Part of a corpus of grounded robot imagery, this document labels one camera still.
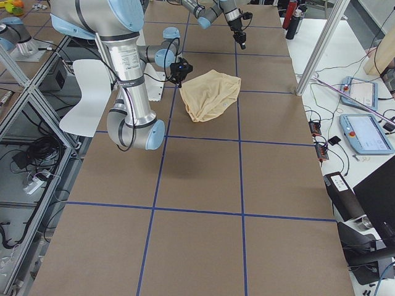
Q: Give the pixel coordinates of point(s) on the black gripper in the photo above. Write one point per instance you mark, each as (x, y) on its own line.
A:
(179, 76)
(236, 26)

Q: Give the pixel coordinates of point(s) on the cream long-sleeve printed shirt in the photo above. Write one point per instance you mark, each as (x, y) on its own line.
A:
(209, 95)

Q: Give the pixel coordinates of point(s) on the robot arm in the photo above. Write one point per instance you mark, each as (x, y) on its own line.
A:
(234, 17)
(131, 122)

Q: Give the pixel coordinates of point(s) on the black water bottle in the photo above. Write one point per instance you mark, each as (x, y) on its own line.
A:
(292, 27)

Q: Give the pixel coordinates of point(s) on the red water bottle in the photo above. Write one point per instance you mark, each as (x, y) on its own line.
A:
(292, 4)

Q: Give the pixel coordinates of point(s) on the white chair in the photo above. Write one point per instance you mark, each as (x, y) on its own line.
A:
(94, 83)

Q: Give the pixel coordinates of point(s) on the orange relay board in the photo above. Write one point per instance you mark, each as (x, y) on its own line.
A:
(314, 127)
(321, 151)

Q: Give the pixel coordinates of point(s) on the blue teach pendant far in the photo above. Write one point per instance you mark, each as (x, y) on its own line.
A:
(360, 90)

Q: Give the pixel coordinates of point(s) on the blue teach pendant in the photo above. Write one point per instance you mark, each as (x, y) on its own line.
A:
(365, 135)
(360, 90)

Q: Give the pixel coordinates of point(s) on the blue teach pendant near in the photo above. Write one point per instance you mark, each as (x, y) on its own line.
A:
(365, 135)

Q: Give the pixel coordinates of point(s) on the reacher grabber stick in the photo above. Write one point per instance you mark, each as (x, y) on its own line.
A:
(364, 107)

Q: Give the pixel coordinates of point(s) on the black monitor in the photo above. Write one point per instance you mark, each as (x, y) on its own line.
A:
(375, 194)

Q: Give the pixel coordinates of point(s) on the aluminium frame post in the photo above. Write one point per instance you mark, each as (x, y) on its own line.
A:
(323, 40)

